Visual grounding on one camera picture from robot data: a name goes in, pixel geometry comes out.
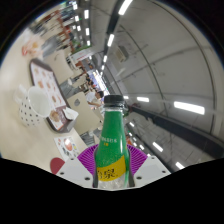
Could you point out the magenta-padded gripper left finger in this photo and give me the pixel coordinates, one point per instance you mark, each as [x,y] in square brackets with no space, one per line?
[76,170]

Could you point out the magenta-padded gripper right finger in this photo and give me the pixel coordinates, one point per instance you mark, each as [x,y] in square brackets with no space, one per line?
[146,170]

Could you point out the green drink bottle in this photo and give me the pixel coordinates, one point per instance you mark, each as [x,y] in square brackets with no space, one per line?
[111,146]

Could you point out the flat round red coaster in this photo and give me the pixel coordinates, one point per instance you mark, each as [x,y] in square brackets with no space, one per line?
[56,165]

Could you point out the person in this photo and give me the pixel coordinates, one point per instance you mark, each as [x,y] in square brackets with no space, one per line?
[91,97]

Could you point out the ceiling lights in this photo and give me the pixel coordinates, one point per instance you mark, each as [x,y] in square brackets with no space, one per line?
[188,107]

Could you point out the white polka-dot mug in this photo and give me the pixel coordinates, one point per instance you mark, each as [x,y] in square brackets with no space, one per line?
[33,106]

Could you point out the dark food tray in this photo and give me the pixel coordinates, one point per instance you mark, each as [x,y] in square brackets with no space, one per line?
[45,83]

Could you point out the ceiling air conditioner unit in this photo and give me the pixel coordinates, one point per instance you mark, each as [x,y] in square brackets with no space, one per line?
[122,54]

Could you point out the crumpled orange-white food wrapper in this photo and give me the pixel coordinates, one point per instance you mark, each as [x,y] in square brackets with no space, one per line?
[31,46]

